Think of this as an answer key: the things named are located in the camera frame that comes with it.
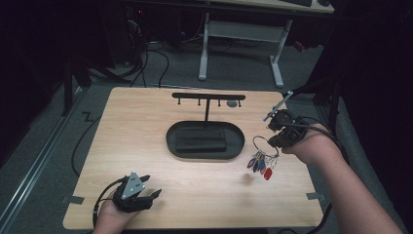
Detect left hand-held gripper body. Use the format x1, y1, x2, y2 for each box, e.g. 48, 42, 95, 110
111, 171, 154, 214

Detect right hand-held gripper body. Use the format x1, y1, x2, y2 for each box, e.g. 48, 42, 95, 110
262, 91, 310, 149

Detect key ring with coloured tags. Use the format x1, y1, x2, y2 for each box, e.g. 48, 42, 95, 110
246, 135, 281, 182

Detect black tray with hook stand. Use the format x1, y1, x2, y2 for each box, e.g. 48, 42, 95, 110
166, 92, 246, 161

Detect person's right hand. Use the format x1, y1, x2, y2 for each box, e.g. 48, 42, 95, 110
281, 123, 336, 167

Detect person's left hand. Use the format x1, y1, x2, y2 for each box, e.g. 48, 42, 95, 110
92, 191, 142, 234

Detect black metal stand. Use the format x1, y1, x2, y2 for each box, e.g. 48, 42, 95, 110
282, 76, 342, 137
60, 55, 132, 117

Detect white-framed wooden desk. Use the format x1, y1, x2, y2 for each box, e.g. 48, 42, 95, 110
198, 0, 335, 89

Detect black keyboard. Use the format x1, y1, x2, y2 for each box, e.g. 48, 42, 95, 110
281, 0, 314, 8

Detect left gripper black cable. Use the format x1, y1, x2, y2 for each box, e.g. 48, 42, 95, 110
92, 176, 126, 228

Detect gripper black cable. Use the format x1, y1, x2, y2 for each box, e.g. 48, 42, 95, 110
92, 176, 126, 228
282, 116, 352, 234

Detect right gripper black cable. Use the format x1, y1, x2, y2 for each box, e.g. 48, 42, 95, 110
282, 116, 352, 234

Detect thin black floor cable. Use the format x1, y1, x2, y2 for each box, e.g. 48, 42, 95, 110
71, 111, 103, 178

